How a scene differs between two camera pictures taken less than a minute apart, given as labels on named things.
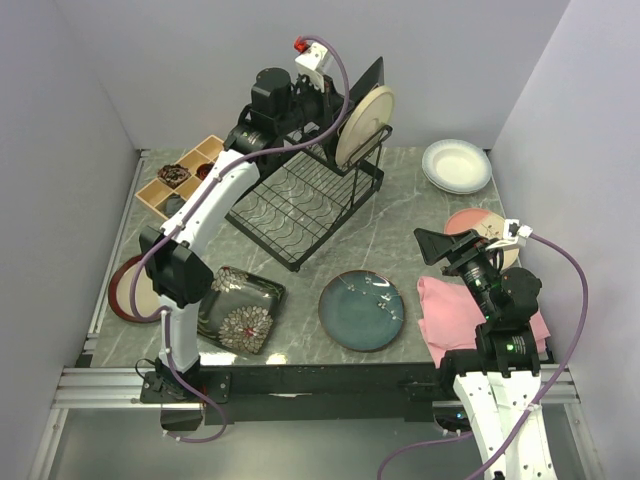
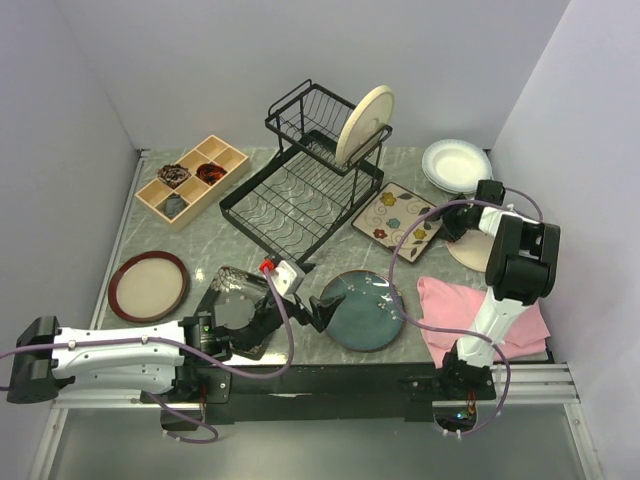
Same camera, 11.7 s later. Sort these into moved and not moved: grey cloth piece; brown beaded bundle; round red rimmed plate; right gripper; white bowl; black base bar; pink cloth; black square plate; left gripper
Moved: left gripper; right gripper; black square plate
Not moved: grey cloth piece; white bowl; black base bar; round red rimmed plate; pink cloth; brown beaded bundle
